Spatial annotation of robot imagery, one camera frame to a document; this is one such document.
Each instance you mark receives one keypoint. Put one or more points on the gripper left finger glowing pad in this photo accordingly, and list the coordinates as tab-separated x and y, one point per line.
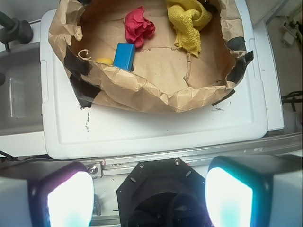
45	194

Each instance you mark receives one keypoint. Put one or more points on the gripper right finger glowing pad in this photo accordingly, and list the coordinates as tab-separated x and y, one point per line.
255	191

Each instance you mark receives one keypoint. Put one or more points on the yellow microfiber cloth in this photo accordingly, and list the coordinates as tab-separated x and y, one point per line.
188	18

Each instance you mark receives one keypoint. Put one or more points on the white plastic bin lid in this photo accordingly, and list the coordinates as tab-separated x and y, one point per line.
73	132

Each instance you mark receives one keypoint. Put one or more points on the clear plastic container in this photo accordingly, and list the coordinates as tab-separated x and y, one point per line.
20	90

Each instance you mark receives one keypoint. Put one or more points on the brown paper bag tray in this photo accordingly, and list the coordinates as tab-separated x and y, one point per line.
166	78

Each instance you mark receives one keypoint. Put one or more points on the small yellow round object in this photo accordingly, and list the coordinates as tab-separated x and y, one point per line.
107	61

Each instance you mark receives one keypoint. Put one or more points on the blue rectangular block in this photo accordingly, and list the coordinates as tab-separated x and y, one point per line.
124	56

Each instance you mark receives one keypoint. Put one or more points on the crumpled red paper ball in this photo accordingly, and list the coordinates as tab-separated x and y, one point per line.
137	27

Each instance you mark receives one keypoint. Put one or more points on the black octagonal mount plate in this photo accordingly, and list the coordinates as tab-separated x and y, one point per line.
163	193

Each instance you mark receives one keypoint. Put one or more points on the dark grey knob handle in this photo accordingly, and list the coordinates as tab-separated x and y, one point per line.
14	30

